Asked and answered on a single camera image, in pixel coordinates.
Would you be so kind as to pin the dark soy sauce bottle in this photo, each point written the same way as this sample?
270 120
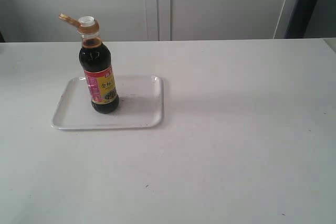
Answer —
95 59

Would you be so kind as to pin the white rectangular tray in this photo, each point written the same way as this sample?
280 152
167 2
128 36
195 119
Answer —
140 106

